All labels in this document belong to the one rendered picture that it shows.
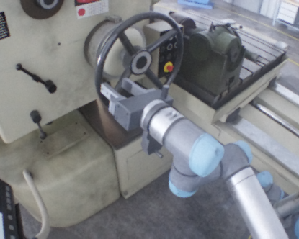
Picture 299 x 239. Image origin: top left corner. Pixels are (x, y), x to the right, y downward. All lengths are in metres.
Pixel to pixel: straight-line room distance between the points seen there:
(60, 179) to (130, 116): 0.93
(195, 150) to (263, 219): 0.24
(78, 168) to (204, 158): 1.03
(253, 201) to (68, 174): 1.06
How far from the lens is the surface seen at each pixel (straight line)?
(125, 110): 0.48
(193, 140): 0.43
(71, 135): 1.50
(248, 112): 1.67
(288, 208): 0.99
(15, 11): 0.76
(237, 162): 0.56
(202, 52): 1.17
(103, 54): 0.65
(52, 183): 1.35
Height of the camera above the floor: 1.68
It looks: 43 degrees down
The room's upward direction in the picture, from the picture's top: 2 degrees clockwise
